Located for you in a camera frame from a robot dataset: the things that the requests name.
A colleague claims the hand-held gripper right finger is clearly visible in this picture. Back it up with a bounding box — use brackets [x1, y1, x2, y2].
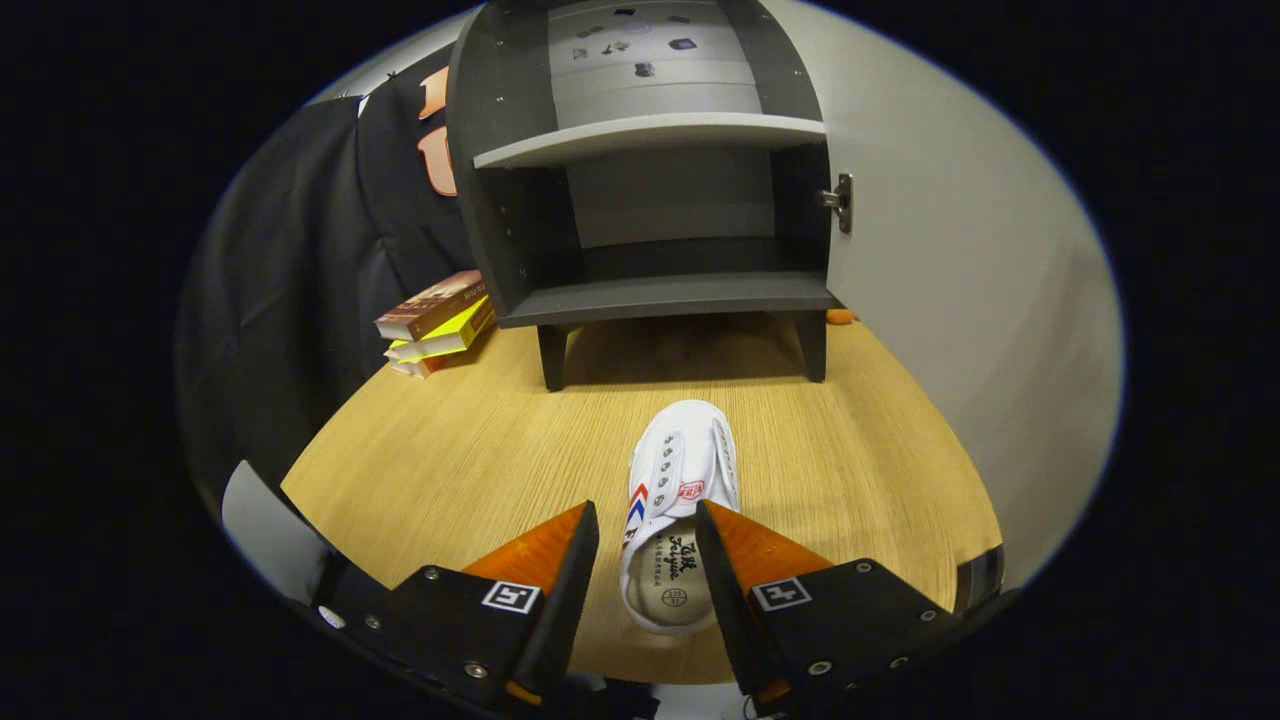
[695, 500, 966, 713]

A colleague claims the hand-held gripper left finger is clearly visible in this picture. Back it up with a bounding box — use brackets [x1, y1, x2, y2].
[310, 500, 601, 713]

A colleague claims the white canvas shoe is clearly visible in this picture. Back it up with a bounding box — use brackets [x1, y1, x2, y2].
[618, 400, 741, 637]

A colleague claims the grey shoe cabinet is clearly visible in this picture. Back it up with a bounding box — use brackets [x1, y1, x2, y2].
[445, 0, 854, 393]

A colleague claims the beige shoe cabinet door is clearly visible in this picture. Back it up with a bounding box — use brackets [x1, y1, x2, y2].
[765, 0, 1126, 593]

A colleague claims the metal door hinge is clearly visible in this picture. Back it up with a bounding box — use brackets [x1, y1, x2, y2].
[820, 173, 854, 236]

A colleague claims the orange and white book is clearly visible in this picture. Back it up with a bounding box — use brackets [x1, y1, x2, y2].
[390, 345, 471, 379]

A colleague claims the yellow book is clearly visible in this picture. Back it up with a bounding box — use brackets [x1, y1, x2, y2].
[385, 295, 496, 363]

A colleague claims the brown book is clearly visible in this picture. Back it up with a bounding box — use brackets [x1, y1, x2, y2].
[375, 270, 488, 343]

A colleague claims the black backdrop cloth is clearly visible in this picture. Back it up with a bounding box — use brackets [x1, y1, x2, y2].
[180, 70, 481, 501]

